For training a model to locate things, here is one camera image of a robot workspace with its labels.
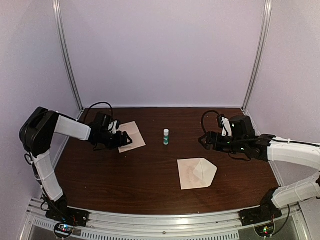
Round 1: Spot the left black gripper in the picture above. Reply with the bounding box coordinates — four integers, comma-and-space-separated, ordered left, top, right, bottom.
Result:
100, 131, 133, 151

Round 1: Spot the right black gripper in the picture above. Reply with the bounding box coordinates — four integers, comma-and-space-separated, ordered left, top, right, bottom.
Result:
198, 131, 247, 154

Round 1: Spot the beige envelope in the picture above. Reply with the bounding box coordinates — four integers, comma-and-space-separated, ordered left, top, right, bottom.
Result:
177, 158, 218, 190

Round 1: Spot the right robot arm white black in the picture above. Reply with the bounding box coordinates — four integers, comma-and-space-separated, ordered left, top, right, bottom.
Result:
198, 114, 320, 221

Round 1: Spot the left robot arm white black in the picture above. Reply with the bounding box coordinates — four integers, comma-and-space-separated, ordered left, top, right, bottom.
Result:
19, 106, 133, 203

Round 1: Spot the green white glue stick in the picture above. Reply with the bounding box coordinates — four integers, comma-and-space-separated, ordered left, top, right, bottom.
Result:
163, 128, 170, 146

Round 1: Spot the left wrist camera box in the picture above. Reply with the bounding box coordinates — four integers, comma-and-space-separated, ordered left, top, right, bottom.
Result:
107, 119, 120, 134

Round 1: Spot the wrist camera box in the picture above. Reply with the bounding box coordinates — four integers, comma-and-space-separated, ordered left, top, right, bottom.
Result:
107, 119, 120, 134
217, 114, 232, 137

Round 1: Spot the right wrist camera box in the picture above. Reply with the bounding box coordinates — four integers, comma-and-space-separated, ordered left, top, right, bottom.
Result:
217, 114, 232, 137

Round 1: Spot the right black braided cable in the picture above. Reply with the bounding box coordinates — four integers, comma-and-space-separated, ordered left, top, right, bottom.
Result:
200, 110, 223, 137

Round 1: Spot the black braided cable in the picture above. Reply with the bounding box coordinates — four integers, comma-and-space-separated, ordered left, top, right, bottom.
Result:
88, 101, 115, 118
200, 110, 223, 137

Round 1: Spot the left black braided cable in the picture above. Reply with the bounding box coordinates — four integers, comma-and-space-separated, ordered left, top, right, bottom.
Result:
88, 101, 115, 118

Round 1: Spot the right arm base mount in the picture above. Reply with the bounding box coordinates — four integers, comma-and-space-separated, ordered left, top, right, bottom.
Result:
239, 206, 282, 238

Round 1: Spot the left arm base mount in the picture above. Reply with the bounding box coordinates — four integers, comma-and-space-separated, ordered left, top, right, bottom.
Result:
45, 207, 90, 239

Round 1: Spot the right aluminium frame post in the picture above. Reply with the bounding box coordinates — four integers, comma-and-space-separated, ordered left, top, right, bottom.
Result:
241, 0, 273, 112

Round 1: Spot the aluminium frame post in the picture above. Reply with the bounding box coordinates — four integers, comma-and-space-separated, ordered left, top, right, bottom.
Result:
241, 0, 273, 112
52, 0, 84, 112

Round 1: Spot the left aluminium frame post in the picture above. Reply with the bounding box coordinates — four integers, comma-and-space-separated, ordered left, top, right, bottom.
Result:
52, 0, 84, 112

